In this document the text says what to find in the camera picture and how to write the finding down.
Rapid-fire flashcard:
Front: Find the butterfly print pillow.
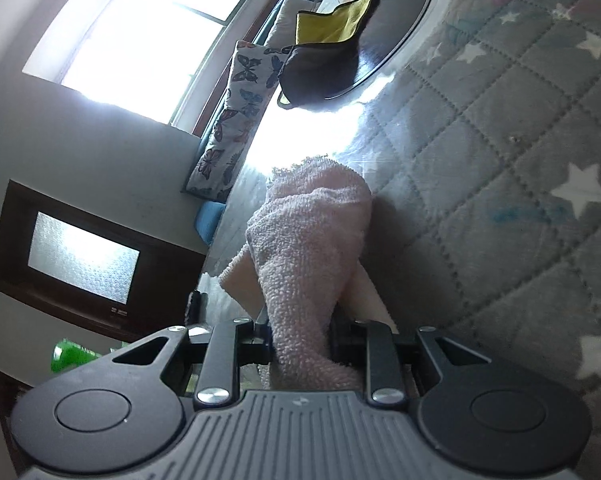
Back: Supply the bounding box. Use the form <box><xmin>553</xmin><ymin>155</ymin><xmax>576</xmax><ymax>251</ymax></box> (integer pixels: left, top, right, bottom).
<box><xmin>182</xmin><ymin>40</ymin><xmax>294</xmax><ymax>203</ymax></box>

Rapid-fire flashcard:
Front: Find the pink terry towel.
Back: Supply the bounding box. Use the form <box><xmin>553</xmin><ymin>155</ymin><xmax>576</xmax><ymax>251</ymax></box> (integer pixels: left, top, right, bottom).
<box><xmin>218</xmin><ymin>157</ymin><xmax>396</xmax><ymax>393</ymax></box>

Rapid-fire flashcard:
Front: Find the dark wooden door frosted glass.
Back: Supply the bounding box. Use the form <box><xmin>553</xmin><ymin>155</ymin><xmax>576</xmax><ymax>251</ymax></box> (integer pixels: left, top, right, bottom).
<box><xmin>0</xmin><ymin>179</ymin><xmax>208</xmax><ymax>426</ymax></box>

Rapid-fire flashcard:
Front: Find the clear green soap pump bottle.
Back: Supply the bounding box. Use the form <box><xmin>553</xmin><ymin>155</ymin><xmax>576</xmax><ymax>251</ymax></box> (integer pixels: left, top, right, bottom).
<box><xmin>50</xmin><ymin>339</ymin><xmax>102</xmax><ymax>374</ymax></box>

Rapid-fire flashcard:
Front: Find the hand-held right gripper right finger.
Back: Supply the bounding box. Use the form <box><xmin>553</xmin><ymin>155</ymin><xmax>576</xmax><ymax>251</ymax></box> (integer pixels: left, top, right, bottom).
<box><xmin>331</xmin><ymin>317</ymin><xmax>491</xmax><ymax>407</ymax></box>

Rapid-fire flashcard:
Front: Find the beige pillow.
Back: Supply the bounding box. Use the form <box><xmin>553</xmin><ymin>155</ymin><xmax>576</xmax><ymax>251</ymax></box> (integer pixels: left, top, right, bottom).
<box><xmin>265</xmin><ymin>7</ymin><xmax>301</xmax><ymax>48</ymax></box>

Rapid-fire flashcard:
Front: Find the yellow and grey cloth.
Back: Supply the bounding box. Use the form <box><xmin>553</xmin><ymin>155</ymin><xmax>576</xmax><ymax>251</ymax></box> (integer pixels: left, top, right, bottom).
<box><xmin>276</xmin><ymin>0</ymin><xmax>381</xmax><ymax>109</ymax></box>

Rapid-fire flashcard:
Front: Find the window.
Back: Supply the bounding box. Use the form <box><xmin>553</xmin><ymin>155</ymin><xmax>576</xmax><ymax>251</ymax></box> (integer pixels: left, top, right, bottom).
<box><xmin>23</xmin><ymin>0</ymin><xmax>254</xmax><ymax>123</ymax></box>

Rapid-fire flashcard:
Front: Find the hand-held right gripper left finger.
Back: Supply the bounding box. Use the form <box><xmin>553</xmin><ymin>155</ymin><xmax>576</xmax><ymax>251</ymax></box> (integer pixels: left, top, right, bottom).
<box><xmin>111</xmin><ymin>317</ymin><xmax>274</xmax><ymax>408</ymax></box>

